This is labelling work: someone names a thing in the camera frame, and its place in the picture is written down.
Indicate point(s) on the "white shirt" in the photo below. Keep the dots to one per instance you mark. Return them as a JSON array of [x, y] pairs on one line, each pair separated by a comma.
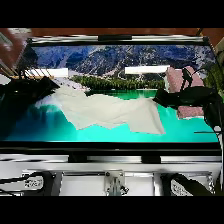
[[110, 111]]

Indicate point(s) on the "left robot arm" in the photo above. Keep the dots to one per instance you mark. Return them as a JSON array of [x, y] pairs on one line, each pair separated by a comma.
[[23, 88]]

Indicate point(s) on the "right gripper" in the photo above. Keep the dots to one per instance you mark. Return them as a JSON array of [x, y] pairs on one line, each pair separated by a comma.
[[166, 98]]

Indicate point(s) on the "silver frame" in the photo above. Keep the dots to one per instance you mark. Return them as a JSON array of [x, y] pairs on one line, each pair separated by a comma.
[[110, 166]]

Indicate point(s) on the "pink garment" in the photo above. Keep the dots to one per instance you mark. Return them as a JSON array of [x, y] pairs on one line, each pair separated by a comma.
[[180, 81]]

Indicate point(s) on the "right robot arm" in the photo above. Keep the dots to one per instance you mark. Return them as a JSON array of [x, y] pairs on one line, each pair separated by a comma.
[[203, 96]]

